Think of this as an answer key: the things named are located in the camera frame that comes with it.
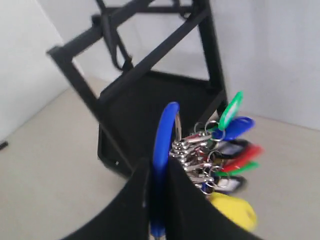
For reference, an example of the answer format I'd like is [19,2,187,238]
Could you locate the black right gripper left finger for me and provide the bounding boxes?
[64,158,151,240]

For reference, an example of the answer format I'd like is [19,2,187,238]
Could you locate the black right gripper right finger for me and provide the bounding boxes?
[164,159,260,240]

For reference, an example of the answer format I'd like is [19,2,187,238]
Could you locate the colourful key tag bunch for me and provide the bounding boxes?
[152,91,263,232]

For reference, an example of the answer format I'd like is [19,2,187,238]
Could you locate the black metal shelf rack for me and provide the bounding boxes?
[48,0,228,177]

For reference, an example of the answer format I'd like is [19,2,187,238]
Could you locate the black metal S hook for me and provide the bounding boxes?
[96,0,134,71]

